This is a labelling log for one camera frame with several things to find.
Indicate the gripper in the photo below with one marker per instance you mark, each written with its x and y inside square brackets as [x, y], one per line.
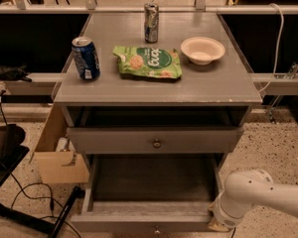
[228, 217]

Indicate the grey drawer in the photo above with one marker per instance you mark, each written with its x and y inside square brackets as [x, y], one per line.
[154, 140]
[149, 193]

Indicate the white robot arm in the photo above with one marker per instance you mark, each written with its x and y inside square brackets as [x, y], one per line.
[245, 190]

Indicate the grey drawer cabinet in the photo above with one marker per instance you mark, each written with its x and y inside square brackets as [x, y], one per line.
[219, 94]

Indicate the grey top drawer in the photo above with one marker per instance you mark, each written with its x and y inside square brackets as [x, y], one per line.
[154, 140]

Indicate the cardboard box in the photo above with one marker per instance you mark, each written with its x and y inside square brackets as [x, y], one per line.
[57, 159]

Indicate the green snack bag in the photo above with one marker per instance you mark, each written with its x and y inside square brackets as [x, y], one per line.
[148, 62]

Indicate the white paper bowl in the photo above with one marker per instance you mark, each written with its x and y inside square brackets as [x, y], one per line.
[202, 50]

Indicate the blue soda can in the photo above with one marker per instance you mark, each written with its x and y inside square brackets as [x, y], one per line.
[85, 58]

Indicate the black floor stand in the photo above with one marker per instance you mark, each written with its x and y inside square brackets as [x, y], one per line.
[12, 153]

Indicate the silver tall drink can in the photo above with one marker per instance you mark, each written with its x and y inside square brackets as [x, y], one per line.
[151, 22]

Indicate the black object on ledge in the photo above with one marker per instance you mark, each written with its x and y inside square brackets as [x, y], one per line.
[14, 73]

